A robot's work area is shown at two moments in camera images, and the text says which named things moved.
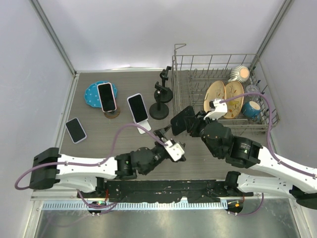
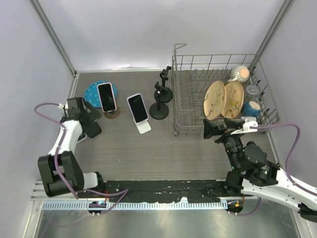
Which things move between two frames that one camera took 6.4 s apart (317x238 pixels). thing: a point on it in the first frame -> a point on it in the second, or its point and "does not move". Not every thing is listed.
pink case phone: (107, 97) does not move
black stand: (166, 96) does not move
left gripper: (160, 133) -> (93, 115)
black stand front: (159, 111) does not move
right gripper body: (199, 124) -> (231, 143)
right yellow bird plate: (234, 89) does not move
